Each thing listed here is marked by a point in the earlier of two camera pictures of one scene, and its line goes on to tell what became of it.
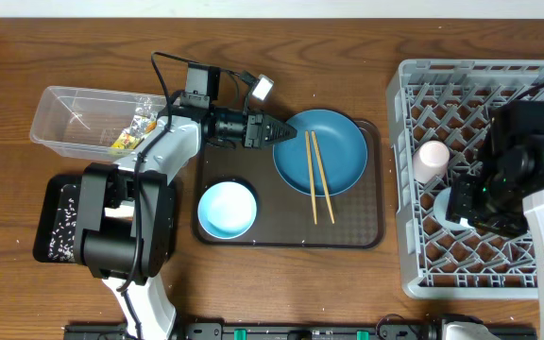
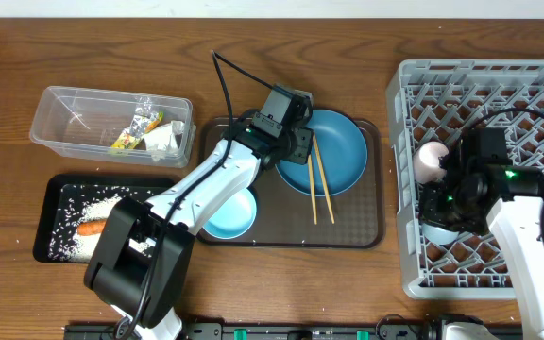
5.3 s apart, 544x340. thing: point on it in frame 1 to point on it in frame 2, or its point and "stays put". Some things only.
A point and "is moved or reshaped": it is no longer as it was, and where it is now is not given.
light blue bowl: x=227 y=210 stays put
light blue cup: x=440 y=212 is moved or reshaped
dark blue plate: x=342 y=148 stays put
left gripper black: x=256 y=125 to x=306 y=147
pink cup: x=430 y=160 stays put
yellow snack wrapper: x=144 y=121 stays put
